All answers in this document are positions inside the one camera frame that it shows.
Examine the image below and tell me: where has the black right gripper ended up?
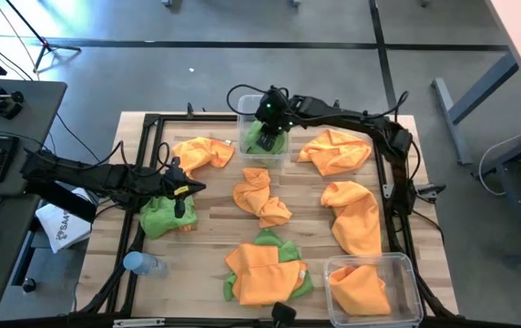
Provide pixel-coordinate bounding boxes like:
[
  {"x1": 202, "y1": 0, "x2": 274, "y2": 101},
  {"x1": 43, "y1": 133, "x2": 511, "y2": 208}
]
[{"x1": 255, "y1": 88, "x2": 294, "y2": 153}]

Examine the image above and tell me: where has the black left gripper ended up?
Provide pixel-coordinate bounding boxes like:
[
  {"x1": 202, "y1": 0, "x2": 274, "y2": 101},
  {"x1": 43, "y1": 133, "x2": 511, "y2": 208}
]
[{"x1": 162, "y1": 157, "x2": 207, "y2": 219}]

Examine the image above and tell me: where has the clear plastic bin with label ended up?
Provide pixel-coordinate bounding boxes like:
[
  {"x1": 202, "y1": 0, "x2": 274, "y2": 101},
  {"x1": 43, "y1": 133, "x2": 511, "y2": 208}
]
[{"x1": 236, "y1": 94, "x2": 292, "y2": 170}]

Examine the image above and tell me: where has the blue capped water bottle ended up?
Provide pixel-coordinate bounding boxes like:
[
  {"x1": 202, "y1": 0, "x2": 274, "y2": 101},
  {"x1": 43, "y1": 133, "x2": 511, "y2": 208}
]
[{"x1": 122, "y1": 250, "x2": 169, "y2": 279}]

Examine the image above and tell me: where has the white printed bag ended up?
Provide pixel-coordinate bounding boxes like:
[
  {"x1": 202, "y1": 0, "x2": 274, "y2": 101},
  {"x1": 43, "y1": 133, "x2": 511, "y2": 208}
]
[{"x1": 35, "y1": 203, "x2": 94, "y2": 254}]

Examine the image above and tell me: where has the black rounded object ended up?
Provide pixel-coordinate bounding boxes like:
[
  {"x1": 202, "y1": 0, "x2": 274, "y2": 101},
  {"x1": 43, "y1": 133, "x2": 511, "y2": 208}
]
[{"x1": 271, "y1": 301, "x2": 298, "y2": 328}]

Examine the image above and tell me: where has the dark grey desk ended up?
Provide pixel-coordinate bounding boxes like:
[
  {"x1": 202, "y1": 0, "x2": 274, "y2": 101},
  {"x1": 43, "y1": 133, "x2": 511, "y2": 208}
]
[
  {"x1": 0, "y1": 193, "x2": 41, "y2": 309},
  {"x1": 0, "y1": 77, "x2": 68, "y2": 197}
]

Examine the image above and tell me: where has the clear plastic bin without label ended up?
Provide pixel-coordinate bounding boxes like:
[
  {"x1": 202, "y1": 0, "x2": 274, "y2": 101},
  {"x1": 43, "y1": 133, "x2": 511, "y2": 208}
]
[{"x1": 322, "y1": 251, "x2": 424, "y2": 328}]

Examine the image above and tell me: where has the black tripod stand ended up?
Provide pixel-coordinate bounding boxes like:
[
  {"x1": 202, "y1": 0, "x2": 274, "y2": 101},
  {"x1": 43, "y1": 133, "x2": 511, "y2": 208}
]
[{"x1": 4, "y1": 0, "x2": 83, "y2": 74}]

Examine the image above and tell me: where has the grey table leg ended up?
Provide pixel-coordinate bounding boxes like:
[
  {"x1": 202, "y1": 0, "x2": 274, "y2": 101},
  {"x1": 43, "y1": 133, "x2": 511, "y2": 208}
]
[{"x1": 431, "y1": 52, "x2": 521, "y2": 166}]

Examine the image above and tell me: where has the black aluminium table frame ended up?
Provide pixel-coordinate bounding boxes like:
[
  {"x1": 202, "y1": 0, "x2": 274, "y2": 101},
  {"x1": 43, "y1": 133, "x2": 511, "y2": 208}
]
[{"x1": 77, "y1": 111, "x2": 460, "y2": 320}]

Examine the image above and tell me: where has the black desk cable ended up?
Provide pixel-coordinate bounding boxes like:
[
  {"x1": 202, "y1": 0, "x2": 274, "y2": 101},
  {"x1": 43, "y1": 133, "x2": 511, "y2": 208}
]
[{"x1": 53, "y1": 111, "x2": 111, "y2": 181}]

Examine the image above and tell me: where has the silver metal bracket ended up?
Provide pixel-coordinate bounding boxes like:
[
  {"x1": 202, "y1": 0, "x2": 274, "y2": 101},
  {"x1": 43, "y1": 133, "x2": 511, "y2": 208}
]
[{"x1": 112, "y1": 317, "x2": 167, "y2": 328}]

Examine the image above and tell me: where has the white cable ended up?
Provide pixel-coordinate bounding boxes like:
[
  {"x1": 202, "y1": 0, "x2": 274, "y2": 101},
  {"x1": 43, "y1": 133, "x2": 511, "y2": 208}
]
[{"x1": 477, "y1": 131, "x2": 521, "y2": 198}]

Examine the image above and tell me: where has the dark grey desk frame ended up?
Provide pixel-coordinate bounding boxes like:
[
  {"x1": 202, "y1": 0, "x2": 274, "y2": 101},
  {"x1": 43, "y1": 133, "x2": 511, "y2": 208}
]
[{"x1": 469, "y1": 116, "x2": 521, "y2": 266}]

